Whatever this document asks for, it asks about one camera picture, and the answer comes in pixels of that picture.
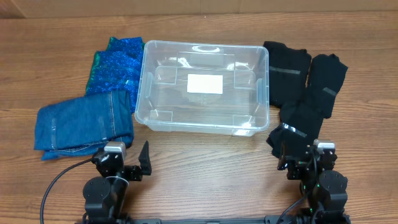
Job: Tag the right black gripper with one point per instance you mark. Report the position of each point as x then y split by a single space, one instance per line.
297 163

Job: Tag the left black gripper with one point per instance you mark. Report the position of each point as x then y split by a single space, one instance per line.
134 172

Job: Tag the black garment front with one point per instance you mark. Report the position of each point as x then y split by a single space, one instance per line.
299 126

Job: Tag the black garment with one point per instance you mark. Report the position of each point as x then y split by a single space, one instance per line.
288 71
325 79
299 126

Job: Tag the blue denim jeans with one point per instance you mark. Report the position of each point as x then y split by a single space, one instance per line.
79 126

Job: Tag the blue sequin fabric bundle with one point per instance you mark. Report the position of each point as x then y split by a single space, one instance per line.
117 68

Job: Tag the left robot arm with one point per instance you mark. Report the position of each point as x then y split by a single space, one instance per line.
104 195

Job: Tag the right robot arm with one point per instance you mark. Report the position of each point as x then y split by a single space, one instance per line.
323 189

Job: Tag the clear plastic storage bin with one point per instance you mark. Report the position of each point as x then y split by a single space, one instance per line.
204 88

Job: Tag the black folded garment left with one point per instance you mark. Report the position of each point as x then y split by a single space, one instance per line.
288 71

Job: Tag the black folded garment right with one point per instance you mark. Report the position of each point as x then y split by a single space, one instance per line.
325 79

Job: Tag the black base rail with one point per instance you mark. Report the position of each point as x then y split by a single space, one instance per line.
269 219

